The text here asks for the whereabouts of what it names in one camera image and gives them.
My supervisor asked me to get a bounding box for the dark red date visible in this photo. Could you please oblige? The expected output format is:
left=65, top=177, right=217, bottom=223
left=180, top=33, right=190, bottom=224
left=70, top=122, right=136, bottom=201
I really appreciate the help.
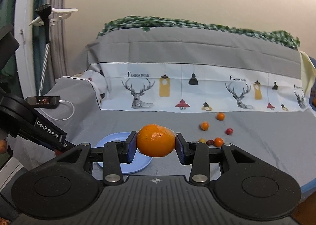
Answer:
left=206, top=140, right=214, bottom=146

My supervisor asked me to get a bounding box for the small orange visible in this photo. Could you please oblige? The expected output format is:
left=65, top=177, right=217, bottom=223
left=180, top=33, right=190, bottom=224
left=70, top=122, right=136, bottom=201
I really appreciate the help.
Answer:
left=214, top=137, right=224, bottom=147

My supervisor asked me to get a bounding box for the small orange fruit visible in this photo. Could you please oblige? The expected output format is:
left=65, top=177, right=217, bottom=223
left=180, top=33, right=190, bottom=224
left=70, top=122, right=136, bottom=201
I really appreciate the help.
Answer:
left=200, top=121, right=209, bottom=131

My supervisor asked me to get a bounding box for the large orange tangerine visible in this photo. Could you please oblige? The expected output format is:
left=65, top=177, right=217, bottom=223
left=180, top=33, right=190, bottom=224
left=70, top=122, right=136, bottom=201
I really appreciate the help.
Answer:
left=137, top=124, right=176, bottom=158

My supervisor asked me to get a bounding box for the small orange kumquat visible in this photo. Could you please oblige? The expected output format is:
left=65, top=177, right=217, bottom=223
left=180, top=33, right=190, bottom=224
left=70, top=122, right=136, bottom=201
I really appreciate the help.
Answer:
left=216, top=113, right=226, bottom=121

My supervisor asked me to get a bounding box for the person's left hand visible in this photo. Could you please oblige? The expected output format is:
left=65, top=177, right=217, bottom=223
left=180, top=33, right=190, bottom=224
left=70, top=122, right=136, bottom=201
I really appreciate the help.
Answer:
left=0, top=130, right=8, bottom=154

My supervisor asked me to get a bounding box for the light blue plastic plate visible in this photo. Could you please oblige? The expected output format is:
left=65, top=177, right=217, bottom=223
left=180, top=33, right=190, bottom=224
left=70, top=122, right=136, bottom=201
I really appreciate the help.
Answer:
left=94, top=131, right=154, bottom=175

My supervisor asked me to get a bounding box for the black smartphone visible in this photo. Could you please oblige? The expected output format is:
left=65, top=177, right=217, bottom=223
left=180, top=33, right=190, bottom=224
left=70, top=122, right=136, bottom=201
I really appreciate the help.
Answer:
left=25, top=96, right=61, bottom=109

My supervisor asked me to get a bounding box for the small red fruit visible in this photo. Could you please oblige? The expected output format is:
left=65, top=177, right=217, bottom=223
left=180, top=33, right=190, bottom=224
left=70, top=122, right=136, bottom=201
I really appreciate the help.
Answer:
left=226, top=128, right=233, bottom=135

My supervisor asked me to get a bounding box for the grey printed sofa cover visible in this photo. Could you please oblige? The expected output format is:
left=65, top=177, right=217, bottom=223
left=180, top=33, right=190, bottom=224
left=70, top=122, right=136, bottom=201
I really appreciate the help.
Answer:
left=7, top=26, right=316, bottom=201

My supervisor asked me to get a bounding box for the black phone stand pole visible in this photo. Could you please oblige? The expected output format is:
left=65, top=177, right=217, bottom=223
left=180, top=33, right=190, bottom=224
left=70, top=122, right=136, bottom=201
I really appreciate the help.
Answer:
left=35, top=3, right=52, bottom=96

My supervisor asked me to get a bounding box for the cream cloth at sofa end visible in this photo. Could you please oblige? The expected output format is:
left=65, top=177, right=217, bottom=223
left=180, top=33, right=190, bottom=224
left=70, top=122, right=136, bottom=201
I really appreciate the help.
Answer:
left=299, top=50, right=316, bottom=96

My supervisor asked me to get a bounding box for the green checkered blanket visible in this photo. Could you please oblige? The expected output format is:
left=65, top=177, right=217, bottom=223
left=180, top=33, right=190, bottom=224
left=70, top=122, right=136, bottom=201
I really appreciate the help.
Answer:
left=98, top=15, right=300, bottom=50

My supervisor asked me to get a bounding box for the white charging cable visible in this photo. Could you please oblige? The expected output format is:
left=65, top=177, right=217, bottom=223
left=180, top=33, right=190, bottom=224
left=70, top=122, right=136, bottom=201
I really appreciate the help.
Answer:
left=39, top=100, right=76, bottom=121

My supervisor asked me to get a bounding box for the white wall hook rack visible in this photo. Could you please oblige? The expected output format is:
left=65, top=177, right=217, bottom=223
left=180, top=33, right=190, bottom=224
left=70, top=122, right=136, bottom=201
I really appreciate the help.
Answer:
left=29, top=8, right=78, bottom=27

